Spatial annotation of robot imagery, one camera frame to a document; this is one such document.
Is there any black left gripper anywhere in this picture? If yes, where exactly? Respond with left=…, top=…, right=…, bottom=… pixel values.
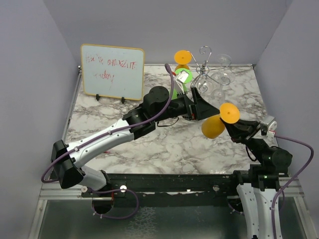
left=154, top=87, right=220, bottom=122

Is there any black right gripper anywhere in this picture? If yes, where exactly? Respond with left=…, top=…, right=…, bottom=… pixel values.
left=222, top=113, right=270, bottom=164

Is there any orange plastic glass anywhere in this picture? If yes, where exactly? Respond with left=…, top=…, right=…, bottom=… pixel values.
left=174, top=50, right=192, bottom=71
left=201, top=103, right=240, bottom=139

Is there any clear tall glass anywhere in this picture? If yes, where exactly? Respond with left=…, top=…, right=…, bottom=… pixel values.
left=195, top=79, right=214, bottom=95

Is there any clear wine glass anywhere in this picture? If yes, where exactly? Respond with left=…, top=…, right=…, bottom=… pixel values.
left=211, top=72, right=234, bottom=102

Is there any clear short glass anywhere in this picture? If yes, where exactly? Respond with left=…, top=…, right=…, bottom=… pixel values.
left=211, top=54, right=232, bottom=81

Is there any green plastic wine glass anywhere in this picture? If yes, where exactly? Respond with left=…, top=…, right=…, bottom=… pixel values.
left=171, top=69, right=192, bottom=100

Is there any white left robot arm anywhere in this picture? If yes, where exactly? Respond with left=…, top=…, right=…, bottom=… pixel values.
left=51, top=86, right=219, bottom=197

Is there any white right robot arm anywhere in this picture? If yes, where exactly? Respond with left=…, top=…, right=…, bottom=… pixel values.
left=224, top=116, right=293, bottom=239

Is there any chrome wine glass rack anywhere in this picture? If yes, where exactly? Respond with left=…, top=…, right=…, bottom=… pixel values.
left=191, top=46, right=220, bottom=87

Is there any yellow framed whiteboard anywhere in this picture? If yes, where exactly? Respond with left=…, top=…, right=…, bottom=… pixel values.
left=80, top=44, right=145, bottom=101

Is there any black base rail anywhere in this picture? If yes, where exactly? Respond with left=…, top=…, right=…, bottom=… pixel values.
left=77, top=173, right=286, bottom=207

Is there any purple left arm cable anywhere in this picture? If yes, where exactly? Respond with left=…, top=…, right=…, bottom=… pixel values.
left=41, top=63, right=175, bottom=220

